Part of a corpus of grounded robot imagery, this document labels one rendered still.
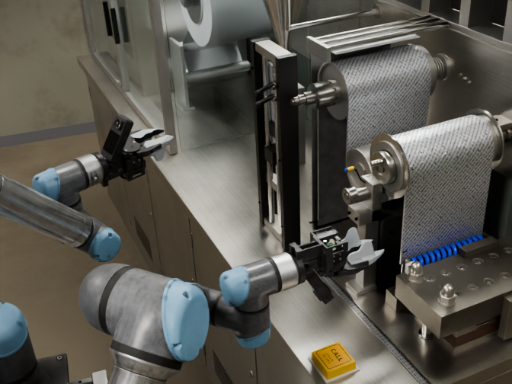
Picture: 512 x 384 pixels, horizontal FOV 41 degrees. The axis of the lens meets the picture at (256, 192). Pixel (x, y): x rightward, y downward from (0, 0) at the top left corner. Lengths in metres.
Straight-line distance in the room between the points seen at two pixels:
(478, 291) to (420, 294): 0.12
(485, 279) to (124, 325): 0.84
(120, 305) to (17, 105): 3.74
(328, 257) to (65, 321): 1.93
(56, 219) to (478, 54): 1.05
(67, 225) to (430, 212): 0.80
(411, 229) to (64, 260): 2.30
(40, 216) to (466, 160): 0.92
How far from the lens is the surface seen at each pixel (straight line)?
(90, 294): 1.11
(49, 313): 3.23
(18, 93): 4.72
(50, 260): 3.57
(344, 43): 1.64
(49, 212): 1.45
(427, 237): 1.61
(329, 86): 1.64
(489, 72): 1.72
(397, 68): 1.69
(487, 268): 1.61
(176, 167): 2.30
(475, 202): 1.65
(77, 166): 1.62
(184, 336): 1.05
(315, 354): 1.51
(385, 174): 1.50
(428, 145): 1.51
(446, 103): 1.86
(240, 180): 2.18
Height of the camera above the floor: 1.98
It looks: 31 degrees down
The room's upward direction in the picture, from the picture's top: 3 degrees counter-clockwise
